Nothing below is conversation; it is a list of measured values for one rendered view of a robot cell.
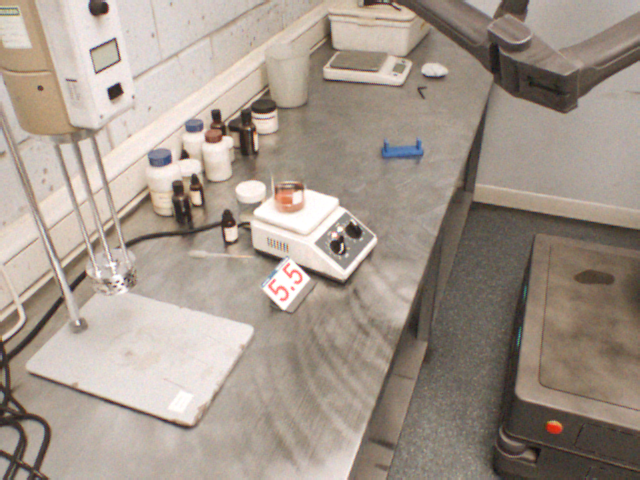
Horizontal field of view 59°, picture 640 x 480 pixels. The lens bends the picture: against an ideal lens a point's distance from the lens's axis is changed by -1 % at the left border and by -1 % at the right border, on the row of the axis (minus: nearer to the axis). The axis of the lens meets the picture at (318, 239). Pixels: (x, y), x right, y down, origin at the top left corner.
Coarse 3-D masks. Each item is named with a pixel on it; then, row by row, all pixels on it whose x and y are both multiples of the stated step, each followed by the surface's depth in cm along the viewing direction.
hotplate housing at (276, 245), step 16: (336, 208) 107; (256, 224) 104; (272, 224) 103; (320, 224) 103; (256, 240) 106; (272, 240) 103; (288, 240) 101; (304, 240) 100; (272, 256) 106; (288, 256) 103; (304, 256) 101; (320, 256) 99; (320, 272) 102; (336, 272) 99; (352, 272) 102
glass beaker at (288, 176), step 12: (276, 168) 102; (288, 168) 103; (300, 168) 102; (276, 180) 99; (288, 180) 98; (300, 180) 99; (276, 192) 100; (288, 192) 99; (300, 192) 101; (276, 204) 102; (288, 204) 101; (300, 204) 102
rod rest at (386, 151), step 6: (384, 144) 138; (420, 144) 137; (384, 150) 138; (390, 150) 138; (396, 150) 138; (402, 150) 138; (408, 150) 138; (414, 150) 138; (420, 150) 138; (384, 156) 137; (390, 156) 138; (396, 156) 138
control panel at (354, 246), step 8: (344, 216) 106; (336, 224) 104; (344, 224) 105; (360, 224) 107; (328, 232) 102; (336, 232) 103; (344, 232) 104; (368, 232) 106; (320, 240) 100; (328, 240) 101; (344, 240) 103; (352, 240) 103; (360, 240) 104; (368, 240) 105; (320, 248) 99; (328, 248) 100; (352, 248) 102; (360, 248) 103; (328, 256) 99; (336, 256) 100; (344, 256) 100; (352, 256) 101; (344, 264) 99
